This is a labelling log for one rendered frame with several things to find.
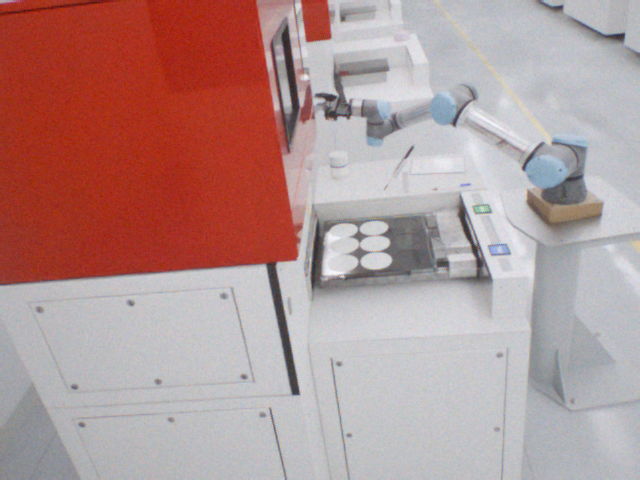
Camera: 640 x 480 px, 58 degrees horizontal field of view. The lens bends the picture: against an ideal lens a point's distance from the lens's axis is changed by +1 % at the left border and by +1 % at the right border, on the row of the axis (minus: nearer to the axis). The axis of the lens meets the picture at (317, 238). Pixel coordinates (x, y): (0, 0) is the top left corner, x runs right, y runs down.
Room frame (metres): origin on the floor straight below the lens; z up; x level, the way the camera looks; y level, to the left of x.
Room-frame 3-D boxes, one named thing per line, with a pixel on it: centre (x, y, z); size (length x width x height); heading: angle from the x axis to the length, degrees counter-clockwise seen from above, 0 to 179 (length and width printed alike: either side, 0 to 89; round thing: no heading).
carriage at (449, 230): (1.65, -0.46, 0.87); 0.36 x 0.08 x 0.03; 173
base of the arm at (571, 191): (1.85, -0.91, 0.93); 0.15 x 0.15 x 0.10
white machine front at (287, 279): (1.51, 0.06, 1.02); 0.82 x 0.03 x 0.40; 173
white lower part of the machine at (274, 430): (1.55, 0.39, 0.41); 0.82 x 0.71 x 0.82; 173
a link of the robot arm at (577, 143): (1.85, -0.91, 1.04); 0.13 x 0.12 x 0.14; 133
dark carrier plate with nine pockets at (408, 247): (1.67, -0.19, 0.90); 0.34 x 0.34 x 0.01; 83
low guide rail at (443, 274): (1.54, -0.24, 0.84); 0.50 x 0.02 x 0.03; 83
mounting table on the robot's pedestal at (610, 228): (1.85, -0.93, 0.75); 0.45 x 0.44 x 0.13; 92
